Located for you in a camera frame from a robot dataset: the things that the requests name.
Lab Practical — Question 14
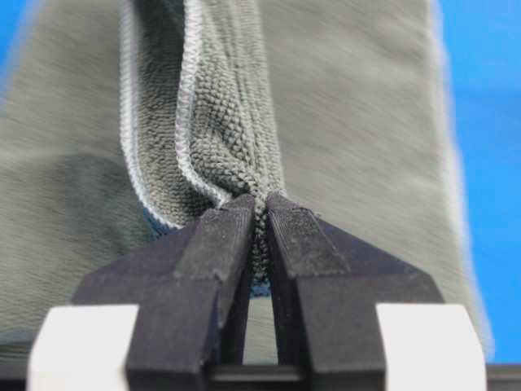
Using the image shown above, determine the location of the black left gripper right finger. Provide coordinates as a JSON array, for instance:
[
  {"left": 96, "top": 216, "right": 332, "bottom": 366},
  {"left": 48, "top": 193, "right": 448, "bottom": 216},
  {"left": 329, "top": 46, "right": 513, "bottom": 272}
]
[{"left": 265, "top": 191, "right": 488, "bottom": 391}]

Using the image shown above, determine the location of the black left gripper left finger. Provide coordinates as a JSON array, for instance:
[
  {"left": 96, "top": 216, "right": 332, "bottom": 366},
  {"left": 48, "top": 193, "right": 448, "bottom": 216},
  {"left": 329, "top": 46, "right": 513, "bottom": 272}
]
[{"left": 26, "top": 193, "right": 256, "bottom": 391}]

